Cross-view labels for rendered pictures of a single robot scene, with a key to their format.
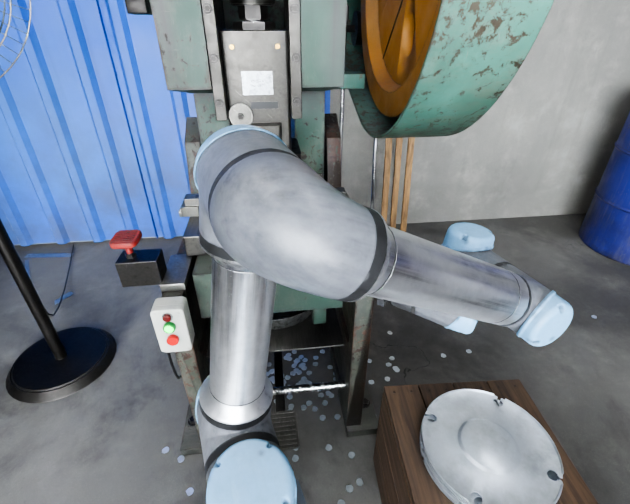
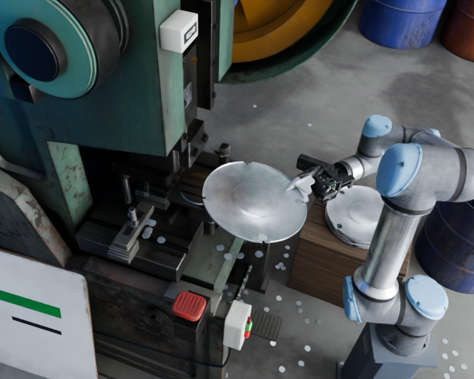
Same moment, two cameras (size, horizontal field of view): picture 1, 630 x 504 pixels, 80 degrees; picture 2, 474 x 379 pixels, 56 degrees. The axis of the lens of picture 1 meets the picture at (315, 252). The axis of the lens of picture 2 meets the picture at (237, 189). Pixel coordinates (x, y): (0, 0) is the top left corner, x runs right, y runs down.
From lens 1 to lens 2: 112 cm
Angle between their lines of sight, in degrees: 52
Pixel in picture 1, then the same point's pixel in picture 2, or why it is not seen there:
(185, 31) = (175, 96)
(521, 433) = (363, 196)
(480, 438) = (360, 213)
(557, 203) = not seen: hidden behind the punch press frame
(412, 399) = (315, 228)
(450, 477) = not seen: hidden behind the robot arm
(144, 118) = not seen: outside the picture
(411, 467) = (357, 254)
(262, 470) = (424, 285)
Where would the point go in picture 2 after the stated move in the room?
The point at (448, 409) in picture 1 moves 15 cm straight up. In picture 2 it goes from (336, 215) to (345, 188)
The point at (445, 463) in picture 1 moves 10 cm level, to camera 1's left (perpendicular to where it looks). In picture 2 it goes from (366, 236) to (360, 256)
